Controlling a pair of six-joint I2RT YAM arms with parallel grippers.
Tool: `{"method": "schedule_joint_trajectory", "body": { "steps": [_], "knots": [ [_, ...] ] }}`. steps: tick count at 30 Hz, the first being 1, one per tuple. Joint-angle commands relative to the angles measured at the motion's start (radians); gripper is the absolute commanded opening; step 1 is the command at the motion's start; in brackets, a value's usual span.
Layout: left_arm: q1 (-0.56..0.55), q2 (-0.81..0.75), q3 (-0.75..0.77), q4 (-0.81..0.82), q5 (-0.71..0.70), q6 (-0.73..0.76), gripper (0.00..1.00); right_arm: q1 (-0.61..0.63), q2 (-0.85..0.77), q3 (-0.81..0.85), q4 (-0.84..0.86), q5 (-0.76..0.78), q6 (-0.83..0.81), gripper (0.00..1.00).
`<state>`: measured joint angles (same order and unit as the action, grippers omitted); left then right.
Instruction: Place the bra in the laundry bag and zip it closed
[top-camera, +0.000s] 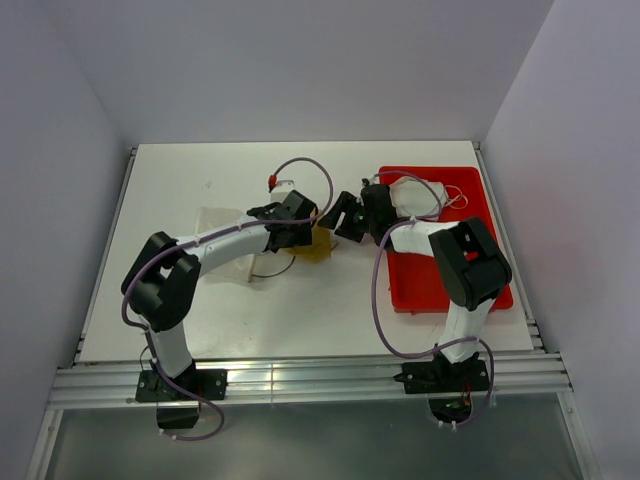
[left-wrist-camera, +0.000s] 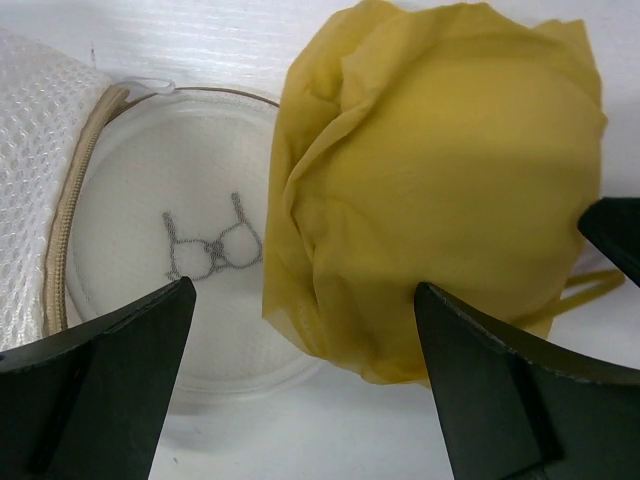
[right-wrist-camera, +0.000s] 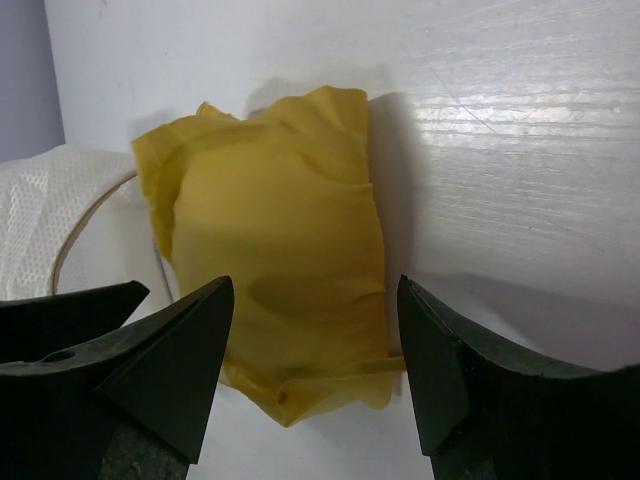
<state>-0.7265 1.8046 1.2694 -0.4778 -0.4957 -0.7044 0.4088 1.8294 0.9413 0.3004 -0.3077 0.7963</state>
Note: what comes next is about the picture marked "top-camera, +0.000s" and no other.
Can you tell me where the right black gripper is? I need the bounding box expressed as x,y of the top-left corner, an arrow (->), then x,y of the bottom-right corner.
318,191 -> 377,243

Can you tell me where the yellow bra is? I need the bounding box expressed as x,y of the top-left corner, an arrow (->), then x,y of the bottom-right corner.
284,224 -> 338,264

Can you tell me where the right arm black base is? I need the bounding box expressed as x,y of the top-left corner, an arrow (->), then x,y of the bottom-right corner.
393,353 -> 493,427

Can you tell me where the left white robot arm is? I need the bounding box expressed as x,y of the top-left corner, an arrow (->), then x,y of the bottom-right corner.
121,190 -> 318,399

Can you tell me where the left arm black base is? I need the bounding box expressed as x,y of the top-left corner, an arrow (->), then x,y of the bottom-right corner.
134,367 -> 228,433

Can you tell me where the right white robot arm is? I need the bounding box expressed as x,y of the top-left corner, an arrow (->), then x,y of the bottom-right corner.
319,183 -> 512,390

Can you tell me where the white folded bra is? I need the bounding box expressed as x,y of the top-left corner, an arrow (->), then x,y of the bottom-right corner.
390,176 -> 469,221

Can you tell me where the red plastic tray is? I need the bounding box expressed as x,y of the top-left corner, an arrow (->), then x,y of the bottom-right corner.
379,166 -> 496,314

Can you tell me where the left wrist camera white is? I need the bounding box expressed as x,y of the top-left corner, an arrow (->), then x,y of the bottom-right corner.
267,175 -> 295,203

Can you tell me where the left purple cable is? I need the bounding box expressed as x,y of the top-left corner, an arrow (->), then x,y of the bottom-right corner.
121,157 -> 335,442

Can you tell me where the purple cable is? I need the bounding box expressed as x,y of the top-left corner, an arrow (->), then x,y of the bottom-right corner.
369,169 -> 497,429
121,157 -> 335,442

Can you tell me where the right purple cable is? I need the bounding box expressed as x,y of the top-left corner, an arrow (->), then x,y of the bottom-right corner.
369,169 -> 497,429

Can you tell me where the aluminium rail frame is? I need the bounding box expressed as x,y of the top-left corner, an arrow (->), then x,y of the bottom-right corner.
28,141 -> 601,479

